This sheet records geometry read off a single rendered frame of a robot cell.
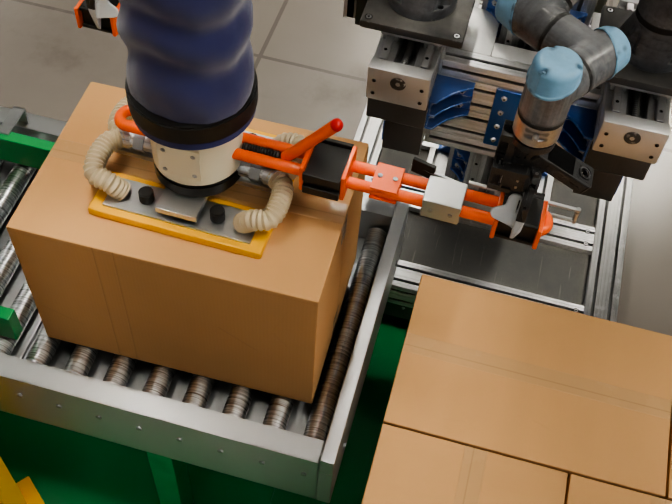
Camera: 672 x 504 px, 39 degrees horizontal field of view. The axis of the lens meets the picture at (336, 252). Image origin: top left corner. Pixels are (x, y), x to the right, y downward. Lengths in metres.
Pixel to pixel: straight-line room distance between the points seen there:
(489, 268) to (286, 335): 1.01
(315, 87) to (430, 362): 1.52
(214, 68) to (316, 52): 2.01
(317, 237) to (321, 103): 1.60
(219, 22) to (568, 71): 0.52
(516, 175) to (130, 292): 0.77
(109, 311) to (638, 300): 1.68
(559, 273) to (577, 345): 0.55
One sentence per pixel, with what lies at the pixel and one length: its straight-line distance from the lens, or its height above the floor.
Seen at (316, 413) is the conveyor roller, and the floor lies 0.55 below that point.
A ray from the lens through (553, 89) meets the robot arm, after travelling 1.43.
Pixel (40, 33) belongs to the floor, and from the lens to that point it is 3.68.
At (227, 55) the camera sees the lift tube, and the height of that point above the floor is 1.35.
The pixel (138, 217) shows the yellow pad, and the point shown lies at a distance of 1.79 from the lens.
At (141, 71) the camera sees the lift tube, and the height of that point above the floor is 1.31.
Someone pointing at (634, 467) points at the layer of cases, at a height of 0.54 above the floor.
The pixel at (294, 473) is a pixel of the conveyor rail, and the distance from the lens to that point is 2.01.
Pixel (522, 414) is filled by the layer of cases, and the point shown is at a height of 0.54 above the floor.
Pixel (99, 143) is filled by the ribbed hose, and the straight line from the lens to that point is 1.82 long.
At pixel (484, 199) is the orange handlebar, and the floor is 1.09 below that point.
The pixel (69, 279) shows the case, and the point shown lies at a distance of 1.92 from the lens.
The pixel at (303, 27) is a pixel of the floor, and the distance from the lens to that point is 3.62.
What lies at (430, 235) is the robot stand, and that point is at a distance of 2.73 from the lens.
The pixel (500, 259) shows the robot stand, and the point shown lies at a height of 0.21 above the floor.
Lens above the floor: 2.37
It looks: 54 degrees down
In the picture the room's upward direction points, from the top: 5 degrees clockwise
